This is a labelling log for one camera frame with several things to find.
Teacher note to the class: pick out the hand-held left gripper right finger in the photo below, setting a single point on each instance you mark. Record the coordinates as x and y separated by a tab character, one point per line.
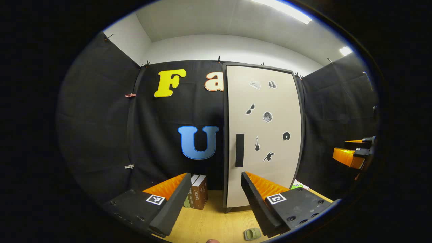
258	209

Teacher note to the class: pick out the long ceiling strip light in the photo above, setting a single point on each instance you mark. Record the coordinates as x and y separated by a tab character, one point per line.
283	10

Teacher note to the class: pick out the red clip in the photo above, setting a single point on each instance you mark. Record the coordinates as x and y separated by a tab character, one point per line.
130	95

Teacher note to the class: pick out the dark grey cabinet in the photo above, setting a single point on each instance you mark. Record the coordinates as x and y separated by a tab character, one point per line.
224	152

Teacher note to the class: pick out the reddish brown book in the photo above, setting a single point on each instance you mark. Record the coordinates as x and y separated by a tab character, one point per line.
200	195

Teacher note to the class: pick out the short ceiling light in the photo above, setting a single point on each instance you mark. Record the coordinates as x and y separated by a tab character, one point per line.
345	51

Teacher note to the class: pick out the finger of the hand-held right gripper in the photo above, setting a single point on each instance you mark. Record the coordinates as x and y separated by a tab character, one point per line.
357	145
361	152

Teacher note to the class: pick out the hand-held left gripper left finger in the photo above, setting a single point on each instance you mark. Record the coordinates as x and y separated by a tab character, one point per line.
172	209

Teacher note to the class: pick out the black backdrop cloth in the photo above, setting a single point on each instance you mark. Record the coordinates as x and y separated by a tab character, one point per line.
101	118

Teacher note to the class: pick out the green spine book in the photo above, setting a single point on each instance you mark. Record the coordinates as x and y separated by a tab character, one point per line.
186	202

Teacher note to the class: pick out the dark brown book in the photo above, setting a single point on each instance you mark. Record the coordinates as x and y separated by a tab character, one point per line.
193	184

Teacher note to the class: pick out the green and white packet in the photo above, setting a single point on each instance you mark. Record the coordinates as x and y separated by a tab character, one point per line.
298	185

